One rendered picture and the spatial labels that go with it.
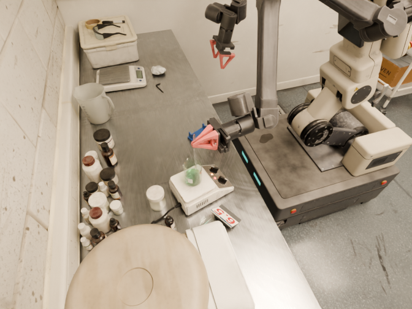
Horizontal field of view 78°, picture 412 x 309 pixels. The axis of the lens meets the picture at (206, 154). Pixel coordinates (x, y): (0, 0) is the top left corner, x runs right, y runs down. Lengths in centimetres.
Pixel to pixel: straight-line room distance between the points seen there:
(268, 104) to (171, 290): 68
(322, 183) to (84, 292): 147
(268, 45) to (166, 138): 58
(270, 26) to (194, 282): 74
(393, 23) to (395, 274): 140
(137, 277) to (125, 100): 124
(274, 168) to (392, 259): 89
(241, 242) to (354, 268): 107
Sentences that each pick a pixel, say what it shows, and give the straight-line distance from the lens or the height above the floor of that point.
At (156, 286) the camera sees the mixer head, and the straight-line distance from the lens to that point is 20.
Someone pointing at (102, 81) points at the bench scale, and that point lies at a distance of 150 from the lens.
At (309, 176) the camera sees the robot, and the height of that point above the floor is 36.
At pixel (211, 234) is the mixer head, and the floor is 135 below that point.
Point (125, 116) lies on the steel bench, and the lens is 130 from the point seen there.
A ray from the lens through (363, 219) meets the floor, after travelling 203.
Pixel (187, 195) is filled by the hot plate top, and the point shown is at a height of 84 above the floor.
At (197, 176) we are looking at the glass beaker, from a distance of 82.
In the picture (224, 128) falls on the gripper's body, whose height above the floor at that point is 104.
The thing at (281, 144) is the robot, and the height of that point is 37.
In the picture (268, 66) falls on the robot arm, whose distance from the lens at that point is 81.
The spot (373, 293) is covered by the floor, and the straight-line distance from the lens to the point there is 184.
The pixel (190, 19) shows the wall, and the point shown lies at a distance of 210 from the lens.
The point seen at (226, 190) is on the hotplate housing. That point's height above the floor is 79.
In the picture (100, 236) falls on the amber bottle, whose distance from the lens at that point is 87.
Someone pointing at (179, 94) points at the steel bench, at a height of 75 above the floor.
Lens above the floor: 156
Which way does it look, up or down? 49 degrees down
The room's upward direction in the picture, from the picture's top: straight up
